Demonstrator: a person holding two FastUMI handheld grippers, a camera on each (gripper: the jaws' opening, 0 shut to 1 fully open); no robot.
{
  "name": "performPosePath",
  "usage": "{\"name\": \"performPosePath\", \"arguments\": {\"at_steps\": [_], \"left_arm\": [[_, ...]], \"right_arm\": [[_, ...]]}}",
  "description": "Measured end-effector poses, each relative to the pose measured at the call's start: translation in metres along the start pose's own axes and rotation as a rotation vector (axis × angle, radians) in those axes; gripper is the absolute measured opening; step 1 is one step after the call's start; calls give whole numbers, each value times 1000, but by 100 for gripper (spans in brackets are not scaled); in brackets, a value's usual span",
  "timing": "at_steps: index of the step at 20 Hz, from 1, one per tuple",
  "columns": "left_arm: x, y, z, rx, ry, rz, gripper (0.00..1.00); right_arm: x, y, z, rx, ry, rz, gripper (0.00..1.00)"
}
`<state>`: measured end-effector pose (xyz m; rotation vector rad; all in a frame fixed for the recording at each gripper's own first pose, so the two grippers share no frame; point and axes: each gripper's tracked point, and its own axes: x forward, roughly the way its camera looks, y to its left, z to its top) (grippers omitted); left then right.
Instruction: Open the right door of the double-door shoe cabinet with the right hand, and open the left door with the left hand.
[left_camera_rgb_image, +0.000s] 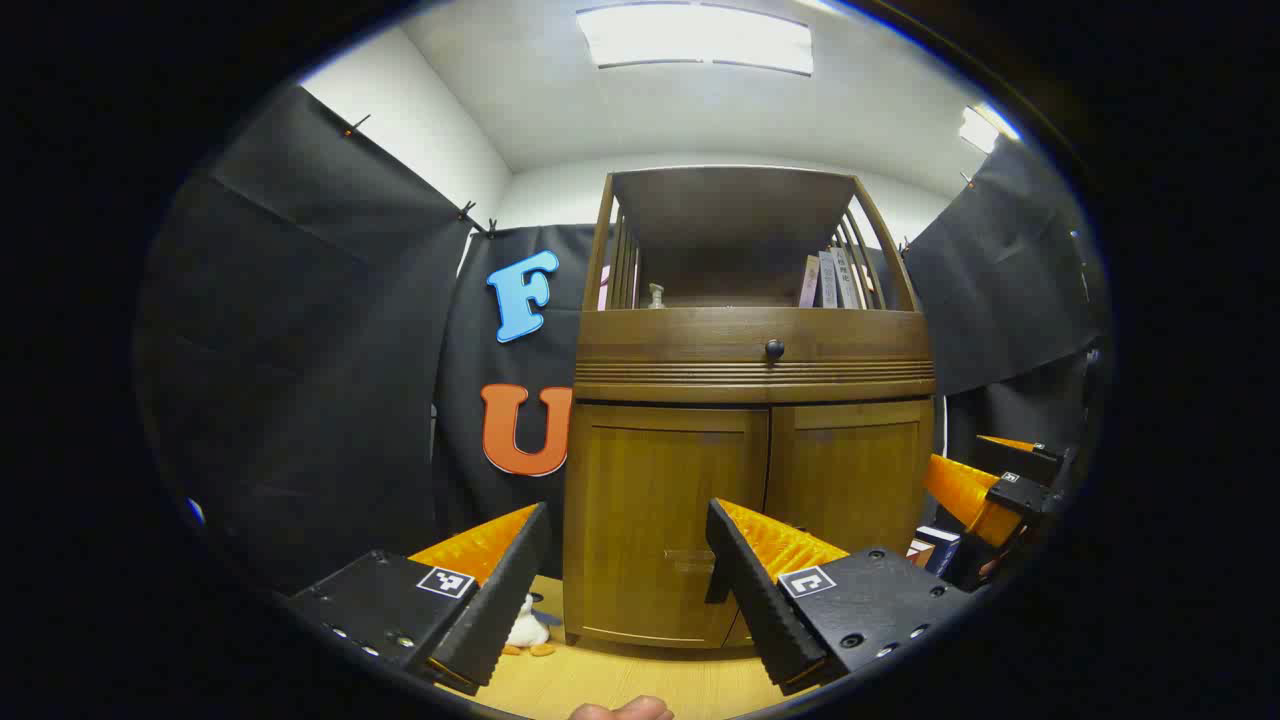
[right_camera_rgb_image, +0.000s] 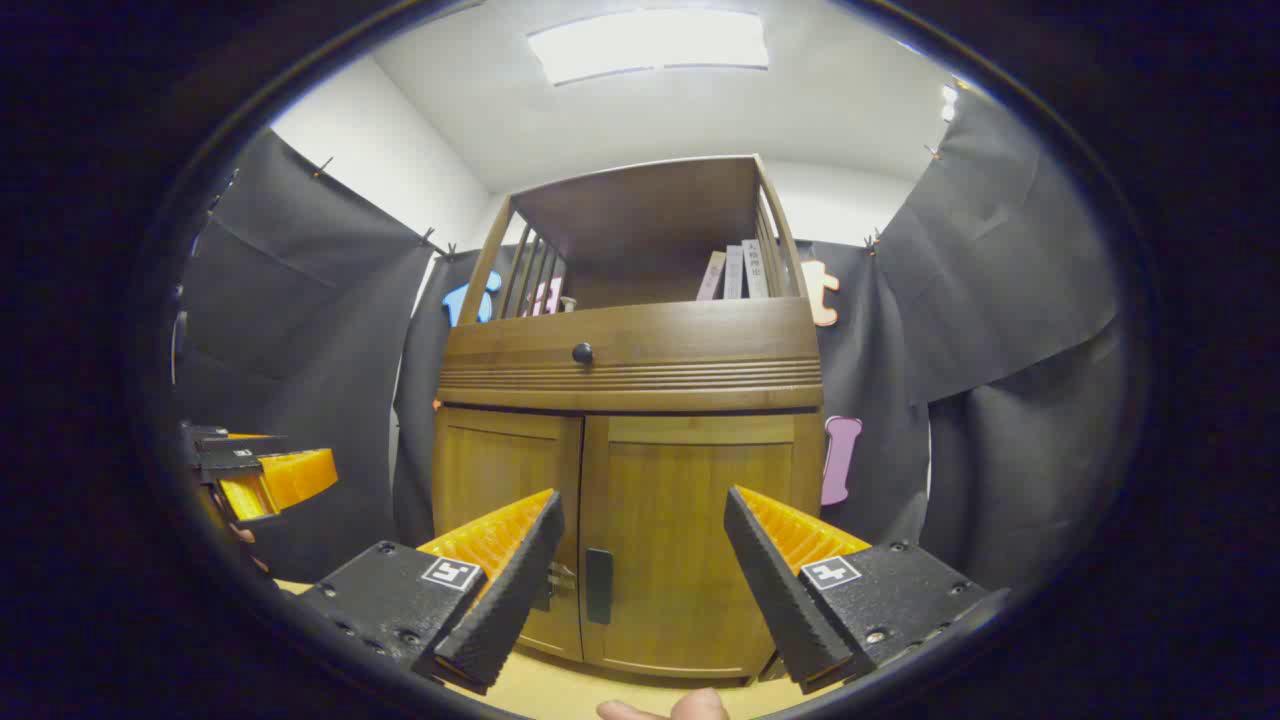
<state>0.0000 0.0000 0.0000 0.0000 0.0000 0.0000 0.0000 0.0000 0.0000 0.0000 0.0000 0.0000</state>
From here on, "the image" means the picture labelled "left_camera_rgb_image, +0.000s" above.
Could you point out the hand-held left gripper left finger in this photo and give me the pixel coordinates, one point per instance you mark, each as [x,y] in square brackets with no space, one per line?
[500,600]

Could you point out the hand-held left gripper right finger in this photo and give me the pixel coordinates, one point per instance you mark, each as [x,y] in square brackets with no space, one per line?
[760,600]

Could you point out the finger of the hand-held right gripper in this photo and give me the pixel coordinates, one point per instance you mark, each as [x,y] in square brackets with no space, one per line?
[965,495]
[1020,457]

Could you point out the wooden shoe cabinet door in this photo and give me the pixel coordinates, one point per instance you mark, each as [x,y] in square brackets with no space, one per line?
[860,470]
[650,500]

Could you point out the wooden double-door shoe cabinet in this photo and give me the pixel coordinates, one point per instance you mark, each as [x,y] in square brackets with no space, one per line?
[700,385]

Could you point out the penguin plush toy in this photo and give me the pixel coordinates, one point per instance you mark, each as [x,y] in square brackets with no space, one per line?
[528,630]

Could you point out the blue book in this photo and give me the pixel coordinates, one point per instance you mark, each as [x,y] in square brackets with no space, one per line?
[942,548]

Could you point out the grey book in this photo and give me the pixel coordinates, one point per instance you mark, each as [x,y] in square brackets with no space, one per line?
[828,280]

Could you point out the pink book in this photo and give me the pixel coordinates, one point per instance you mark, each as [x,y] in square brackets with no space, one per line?
[808,282]

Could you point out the small grey figurine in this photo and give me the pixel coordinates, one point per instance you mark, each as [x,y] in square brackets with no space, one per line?
[657,297]

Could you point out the black backdrop cloth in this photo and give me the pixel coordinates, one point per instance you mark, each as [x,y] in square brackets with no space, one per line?
[300,350]

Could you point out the small ceiling light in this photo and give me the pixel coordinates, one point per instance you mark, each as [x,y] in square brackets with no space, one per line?
[985,128]

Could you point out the large ceiling light panel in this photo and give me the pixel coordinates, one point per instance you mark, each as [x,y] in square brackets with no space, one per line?
[695,35]

